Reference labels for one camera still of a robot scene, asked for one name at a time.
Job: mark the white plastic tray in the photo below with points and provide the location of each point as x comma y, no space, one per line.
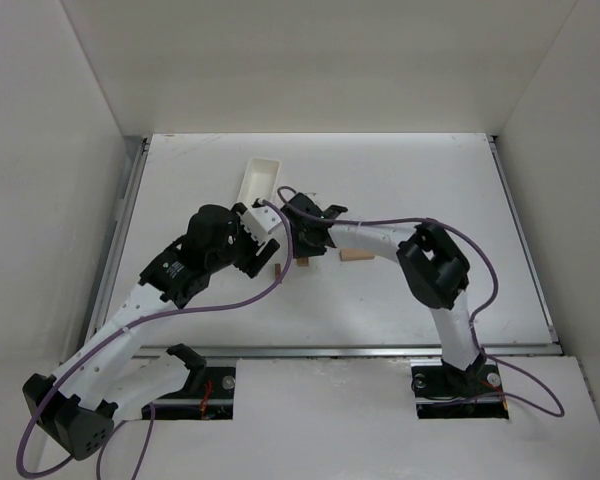
259,181

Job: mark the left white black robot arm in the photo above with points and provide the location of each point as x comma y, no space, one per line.
75,405

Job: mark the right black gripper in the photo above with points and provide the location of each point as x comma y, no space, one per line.
305,220

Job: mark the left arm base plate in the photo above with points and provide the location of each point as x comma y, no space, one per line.
212,399

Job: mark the left aluminium rail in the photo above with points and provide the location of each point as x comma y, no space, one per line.
101,292

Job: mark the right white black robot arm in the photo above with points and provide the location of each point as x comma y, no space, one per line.
435,269

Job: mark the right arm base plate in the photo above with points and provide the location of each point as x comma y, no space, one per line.
438,398

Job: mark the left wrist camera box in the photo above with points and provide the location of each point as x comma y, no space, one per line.
260,222

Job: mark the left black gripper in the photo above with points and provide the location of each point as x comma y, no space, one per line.
259,255

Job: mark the long light wood block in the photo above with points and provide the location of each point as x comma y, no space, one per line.
351,255

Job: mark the front aluminium rail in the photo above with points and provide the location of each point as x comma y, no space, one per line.
322,352

